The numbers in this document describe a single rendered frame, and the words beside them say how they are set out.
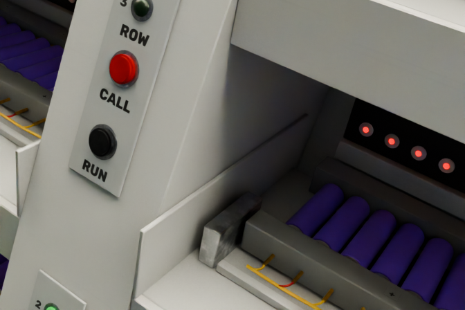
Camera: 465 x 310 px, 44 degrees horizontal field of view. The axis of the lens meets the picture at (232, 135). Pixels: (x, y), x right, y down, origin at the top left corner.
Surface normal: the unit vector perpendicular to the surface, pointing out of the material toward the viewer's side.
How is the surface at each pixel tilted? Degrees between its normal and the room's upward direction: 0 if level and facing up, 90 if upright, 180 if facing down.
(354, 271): 17
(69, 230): 90
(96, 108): 90
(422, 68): 107
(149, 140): 90
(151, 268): 90
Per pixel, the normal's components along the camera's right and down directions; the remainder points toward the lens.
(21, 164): 0.82, 0.41
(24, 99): -0.54, 0.36
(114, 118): -0.47, 0.09
